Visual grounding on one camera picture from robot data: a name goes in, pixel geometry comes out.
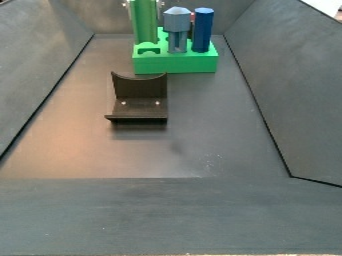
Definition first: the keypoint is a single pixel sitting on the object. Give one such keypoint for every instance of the green arch block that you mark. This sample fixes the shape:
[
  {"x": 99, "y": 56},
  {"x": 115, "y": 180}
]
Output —
[{"x": 144, "y": 20}]

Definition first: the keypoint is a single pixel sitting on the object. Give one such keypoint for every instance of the light blue pentagonal block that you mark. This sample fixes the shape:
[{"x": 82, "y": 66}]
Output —
[{"x": 177, "y": 26}]

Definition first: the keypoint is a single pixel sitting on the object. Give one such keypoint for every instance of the dark blue hexagonal prism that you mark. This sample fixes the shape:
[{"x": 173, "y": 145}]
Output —
[{"x": 202, "y": 29}]

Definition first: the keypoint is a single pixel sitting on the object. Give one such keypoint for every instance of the red rounded block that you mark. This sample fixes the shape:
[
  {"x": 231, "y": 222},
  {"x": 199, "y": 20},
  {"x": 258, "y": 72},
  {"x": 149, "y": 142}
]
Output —
[{"x": 191, "y": 20}]

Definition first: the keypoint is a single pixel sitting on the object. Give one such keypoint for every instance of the green shape sorter board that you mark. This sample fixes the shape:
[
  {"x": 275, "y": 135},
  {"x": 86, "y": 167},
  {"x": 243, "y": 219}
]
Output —
[{"x": 153, "y": 59}]

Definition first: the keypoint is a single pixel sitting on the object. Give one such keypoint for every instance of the black curved holder stand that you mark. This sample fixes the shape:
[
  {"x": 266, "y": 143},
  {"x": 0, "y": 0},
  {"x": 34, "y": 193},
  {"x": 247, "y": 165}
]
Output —
[{"x": 140, "y": 98}]

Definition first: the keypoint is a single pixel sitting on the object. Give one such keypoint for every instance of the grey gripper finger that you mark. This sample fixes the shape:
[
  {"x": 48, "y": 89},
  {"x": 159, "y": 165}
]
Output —
[
  {"x": 126, "y": 4},
  {"x": 161, "y": 3}
]

